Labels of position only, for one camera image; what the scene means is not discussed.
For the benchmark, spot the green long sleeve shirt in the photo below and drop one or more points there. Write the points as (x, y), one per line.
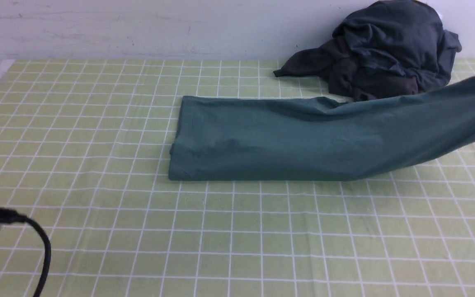
(318, 139)

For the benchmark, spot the dark brown crumpled garment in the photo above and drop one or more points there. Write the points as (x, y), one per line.
(334, 63)

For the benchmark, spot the green checkered tablecloth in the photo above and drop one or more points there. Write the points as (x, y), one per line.
(84, 150)

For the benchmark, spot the dark teal crumpled garment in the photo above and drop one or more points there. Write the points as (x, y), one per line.
(404, 38)

